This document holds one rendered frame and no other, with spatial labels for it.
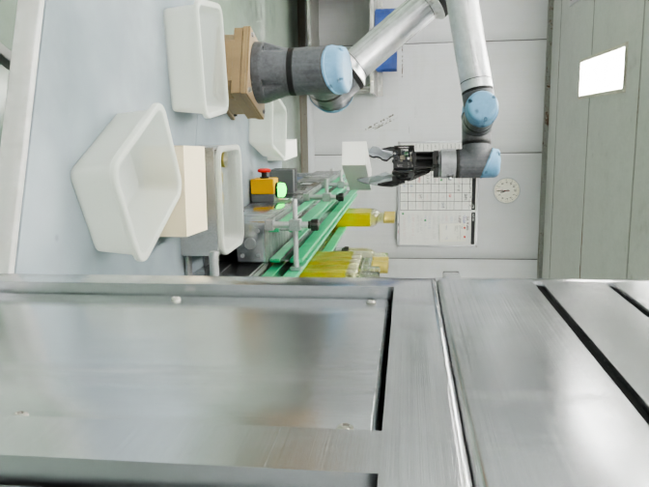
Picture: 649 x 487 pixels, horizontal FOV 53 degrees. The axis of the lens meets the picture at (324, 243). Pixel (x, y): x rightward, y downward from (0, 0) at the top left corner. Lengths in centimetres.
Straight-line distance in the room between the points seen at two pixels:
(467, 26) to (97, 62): 91
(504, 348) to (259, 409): 17
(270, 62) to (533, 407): 135
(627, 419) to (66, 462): 27
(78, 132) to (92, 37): 15
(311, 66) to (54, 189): 85
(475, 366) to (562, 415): 8
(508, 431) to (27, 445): 23
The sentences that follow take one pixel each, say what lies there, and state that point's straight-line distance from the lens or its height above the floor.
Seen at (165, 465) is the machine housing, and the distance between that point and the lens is 31.
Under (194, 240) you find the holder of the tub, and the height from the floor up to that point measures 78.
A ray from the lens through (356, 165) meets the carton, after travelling 162.
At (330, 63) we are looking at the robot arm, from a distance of 161.
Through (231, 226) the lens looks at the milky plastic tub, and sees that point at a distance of 149.
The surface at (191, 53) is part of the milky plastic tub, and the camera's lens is 132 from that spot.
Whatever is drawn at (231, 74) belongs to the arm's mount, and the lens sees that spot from 162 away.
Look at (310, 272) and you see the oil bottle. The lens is 157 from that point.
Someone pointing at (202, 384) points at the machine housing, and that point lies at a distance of 42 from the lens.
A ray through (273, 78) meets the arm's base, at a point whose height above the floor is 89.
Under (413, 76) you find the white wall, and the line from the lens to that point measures 746.
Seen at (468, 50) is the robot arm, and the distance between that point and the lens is 163.
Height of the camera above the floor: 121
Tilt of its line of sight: 7 degrees down
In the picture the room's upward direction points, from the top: 90 degrees clockwise
